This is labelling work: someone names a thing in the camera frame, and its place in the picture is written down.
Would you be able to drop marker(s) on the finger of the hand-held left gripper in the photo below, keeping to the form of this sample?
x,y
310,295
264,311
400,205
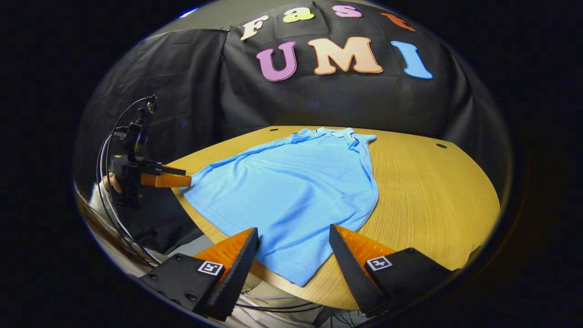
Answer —
x,y
166,180

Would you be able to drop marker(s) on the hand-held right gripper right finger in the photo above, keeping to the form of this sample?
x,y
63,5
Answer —
x,y
350,266

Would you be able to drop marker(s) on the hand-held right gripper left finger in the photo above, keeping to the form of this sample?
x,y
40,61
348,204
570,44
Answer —
x,y
237,269

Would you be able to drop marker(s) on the light blue polo T-shirt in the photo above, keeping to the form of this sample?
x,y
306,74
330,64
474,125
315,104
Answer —
x,y
291,196

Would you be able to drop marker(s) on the black backdrop cloth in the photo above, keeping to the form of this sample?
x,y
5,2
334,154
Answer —
x,y
296,100

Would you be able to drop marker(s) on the ceiling light panel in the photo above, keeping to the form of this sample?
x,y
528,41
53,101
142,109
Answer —
x,y
189,12

